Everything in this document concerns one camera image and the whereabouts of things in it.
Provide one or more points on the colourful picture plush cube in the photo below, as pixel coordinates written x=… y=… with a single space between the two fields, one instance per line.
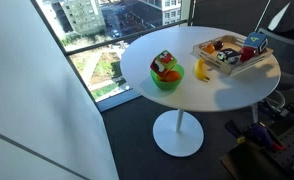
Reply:
x=163 y=62

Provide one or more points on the wooden crate tray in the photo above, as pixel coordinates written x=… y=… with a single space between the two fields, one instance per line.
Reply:
x=227 y=68

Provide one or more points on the blue plush cube number 4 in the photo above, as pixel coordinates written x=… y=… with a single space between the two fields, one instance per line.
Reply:
x=254 y=40

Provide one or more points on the green plastic bowl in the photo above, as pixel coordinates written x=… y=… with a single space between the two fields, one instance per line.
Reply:
x=165 y=85

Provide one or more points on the orange fruit in bowl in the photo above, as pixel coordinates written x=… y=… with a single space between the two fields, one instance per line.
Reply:
x=172 y=76

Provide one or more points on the yellow banana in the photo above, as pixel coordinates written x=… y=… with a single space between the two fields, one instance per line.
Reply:
x=199 y=70

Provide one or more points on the small orange fruit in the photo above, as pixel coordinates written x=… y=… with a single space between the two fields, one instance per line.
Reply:
x=208 y=49

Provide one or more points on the dark red plum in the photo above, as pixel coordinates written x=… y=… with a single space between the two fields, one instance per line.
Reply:
x=218 y=45

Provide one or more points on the red apple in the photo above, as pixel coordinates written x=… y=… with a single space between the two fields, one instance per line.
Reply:
x=247 y=54

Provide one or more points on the black box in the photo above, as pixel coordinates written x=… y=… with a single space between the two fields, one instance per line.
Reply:
x=250 y=163

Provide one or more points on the grey office chair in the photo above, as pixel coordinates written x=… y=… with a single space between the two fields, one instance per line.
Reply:
x=287 y=56

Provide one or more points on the black perforated board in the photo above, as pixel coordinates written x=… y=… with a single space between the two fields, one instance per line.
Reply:
x=293 y=146

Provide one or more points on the white table pedestal base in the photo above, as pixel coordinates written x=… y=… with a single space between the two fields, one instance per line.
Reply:
x=177 y=140

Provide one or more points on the dark window frame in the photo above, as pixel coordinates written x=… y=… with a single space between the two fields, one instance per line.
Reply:
x=120 y=38

